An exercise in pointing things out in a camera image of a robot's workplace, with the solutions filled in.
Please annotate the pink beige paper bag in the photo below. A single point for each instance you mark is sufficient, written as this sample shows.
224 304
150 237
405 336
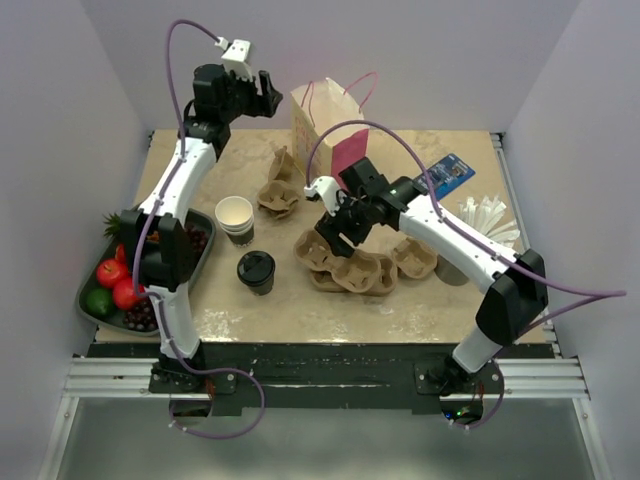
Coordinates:
320 105

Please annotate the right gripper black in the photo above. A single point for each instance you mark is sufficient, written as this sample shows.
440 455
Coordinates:
331 227

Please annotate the single cardboard cup carrier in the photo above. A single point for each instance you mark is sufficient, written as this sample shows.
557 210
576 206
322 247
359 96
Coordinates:
283 165

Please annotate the green lime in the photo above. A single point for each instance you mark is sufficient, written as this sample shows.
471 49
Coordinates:
99 302

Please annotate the dark green fruit tray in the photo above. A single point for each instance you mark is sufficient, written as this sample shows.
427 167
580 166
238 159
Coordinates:
200 228

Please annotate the black coffee cup lid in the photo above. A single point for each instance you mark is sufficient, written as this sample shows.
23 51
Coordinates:
256 268

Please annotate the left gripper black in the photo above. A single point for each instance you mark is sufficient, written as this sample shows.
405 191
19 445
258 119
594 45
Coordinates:
261 105

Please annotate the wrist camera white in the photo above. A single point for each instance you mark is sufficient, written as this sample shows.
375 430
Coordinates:
324 188
235 57

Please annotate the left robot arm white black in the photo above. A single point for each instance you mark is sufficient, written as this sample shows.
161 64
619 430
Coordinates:
154 235

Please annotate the red apple rear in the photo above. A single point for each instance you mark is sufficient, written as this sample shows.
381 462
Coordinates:
110 272

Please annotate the grey straw holder cup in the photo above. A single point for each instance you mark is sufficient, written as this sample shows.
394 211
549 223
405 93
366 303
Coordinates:
449 274

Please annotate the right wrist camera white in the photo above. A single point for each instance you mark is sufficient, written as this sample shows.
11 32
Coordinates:
324 188

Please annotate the red apple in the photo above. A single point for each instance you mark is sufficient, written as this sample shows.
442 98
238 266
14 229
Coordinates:
126 295
110 272

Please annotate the dark red grapes bunch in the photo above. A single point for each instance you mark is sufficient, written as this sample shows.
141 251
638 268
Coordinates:
141 317

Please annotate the dark paper coffee cup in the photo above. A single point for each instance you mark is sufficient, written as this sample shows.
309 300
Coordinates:
260 286

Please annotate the blue razor package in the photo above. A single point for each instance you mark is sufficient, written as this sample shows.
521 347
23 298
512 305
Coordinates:
448 174

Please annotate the toy pineapple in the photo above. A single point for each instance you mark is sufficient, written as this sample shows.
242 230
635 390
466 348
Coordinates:
112 226

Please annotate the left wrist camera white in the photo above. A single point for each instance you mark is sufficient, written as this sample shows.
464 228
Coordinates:
235 57

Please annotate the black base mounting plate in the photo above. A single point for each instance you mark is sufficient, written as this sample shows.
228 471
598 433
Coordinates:
312 376

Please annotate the red apple front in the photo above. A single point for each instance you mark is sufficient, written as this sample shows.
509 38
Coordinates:
126 295

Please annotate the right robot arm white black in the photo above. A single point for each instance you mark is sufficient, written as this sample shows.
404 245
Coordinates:
511 283

